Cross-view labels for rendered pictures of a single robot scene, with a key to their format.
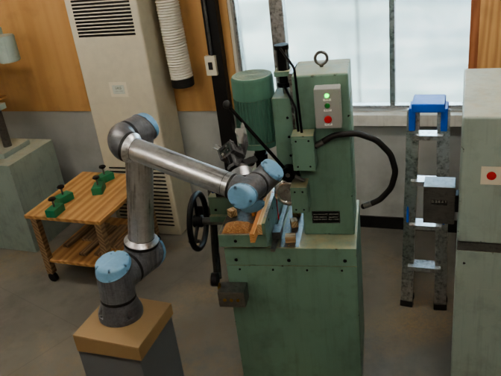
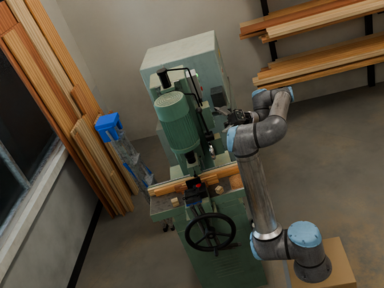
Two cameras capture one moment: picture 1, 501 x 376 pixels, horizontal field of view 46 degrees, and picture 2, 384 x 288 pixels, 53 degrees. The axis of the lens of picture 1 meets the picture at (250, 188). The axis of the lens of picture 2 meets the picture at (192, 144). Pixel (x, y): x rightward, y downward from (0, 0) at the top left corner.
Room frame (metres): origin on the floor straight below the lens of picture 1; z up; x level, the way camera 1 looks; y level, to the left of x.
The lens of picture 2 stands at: (2.63, 1.80, 2.35)
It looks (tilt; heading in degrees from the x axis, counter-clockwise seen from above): 32 degrees down; 262
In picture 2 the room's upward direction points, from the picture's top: 20 degrees counter-clockwise
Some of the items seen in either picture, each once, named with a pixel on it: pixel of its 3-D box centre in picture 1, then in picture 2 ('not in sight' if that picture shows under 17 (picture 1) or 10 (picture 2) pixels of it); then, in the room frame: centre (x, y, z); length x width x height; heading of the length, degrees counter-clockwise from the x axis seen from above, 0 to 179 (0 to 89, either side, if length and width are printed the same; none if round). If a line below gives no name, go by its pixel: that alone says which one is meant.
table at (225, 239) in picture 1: (245, 207); (199, 199); (2.45, 0.03, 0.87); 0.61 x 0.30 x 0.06; 166
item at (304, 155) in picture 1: (304, 150); (205, 115); (2.20, -0.23, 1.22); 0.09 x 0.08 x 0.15; 76
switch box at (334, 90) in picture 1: (328, 106); (194, 84); (2.19, -0.34, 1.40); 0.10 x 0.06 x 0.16; 76
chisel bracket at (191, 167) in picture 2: not in sight; (194, 165); (2.39, -0.08, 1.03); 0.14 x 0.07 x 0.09; 76
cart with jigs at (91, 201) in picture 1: (97, 221); not in sight; (3.56, 1.06, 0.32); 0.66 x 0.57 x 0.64; 157
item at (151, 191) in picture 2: (271, 195); (194, 179); (2.42, -0.09, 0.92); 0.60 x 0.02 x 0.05; 166
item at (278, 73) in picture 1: (284, 65); (166, 83); (2.37, -0.20, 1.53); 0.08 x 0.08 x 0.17; 76
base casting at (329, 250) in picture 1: (295, 230); (204, 187); (2.37, -0.18, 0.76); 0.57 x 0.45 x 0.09; 76
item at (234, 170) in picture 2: (265, 202); (203, 179); (2.38, -0.06, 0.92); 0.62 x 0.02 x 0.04; 166
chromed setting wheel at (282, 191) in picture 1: (288, 192); (211, 150); (2.25, -0.16, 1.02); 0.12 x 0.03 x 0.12; 76
